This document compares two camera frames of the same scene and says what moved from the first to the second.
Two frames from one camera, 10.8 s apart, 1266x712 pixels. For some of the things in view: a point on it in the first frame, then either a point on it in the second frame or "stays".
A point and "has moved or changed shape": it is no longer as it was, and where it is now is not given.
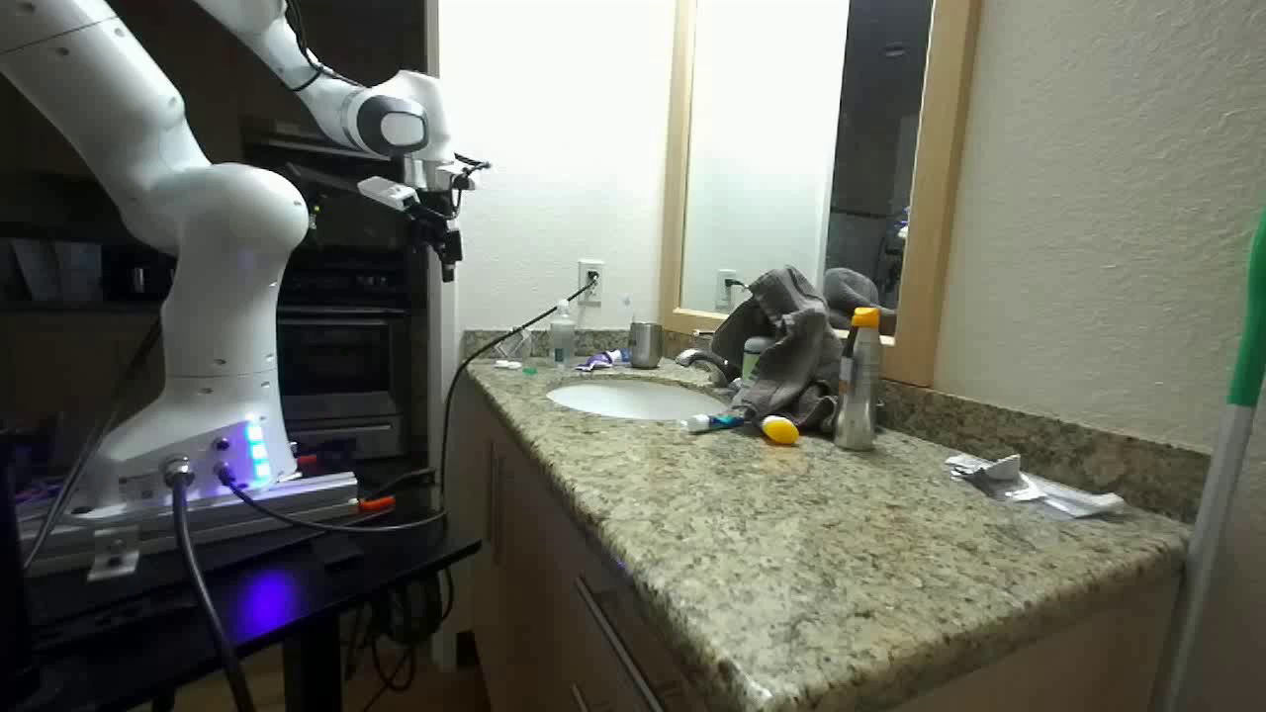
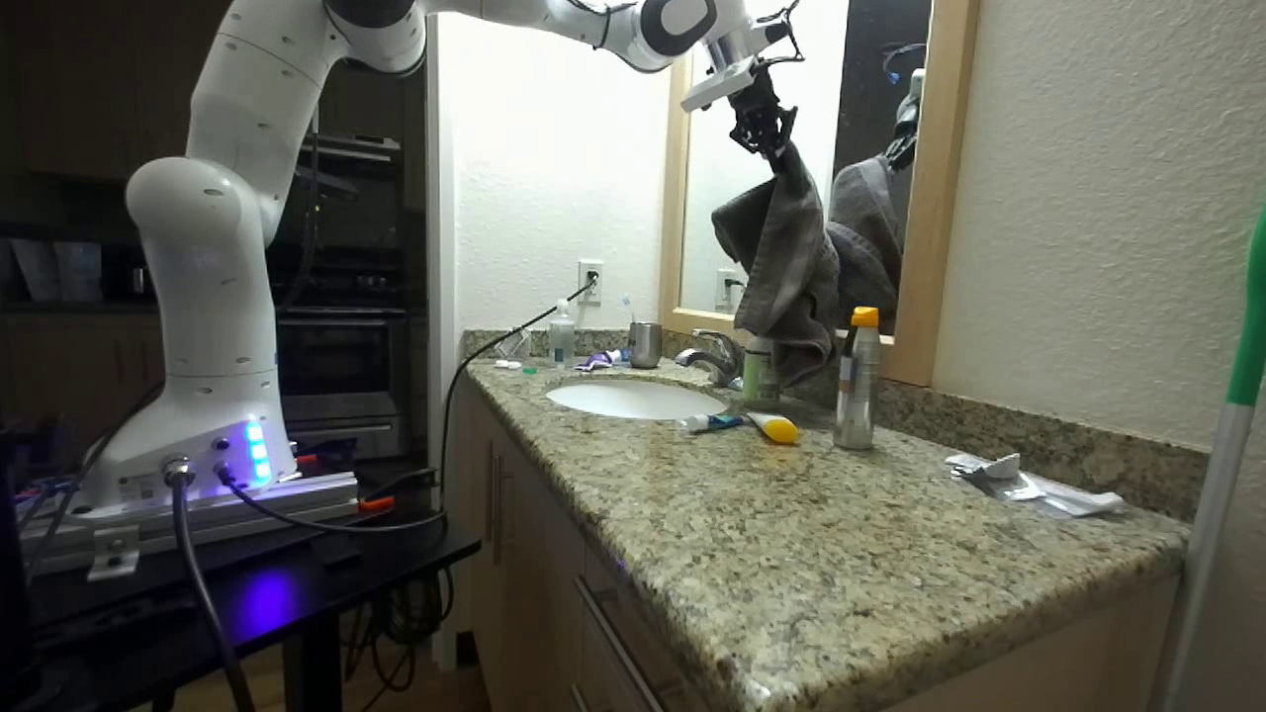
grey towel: (802, 369) has moved or changed shape
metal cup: (641, 347) stays
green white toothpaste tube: (724, 419) stays
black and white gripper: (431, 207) to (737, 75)
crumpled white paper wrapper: (1013, 483) stays
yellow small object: (781, 427) stays
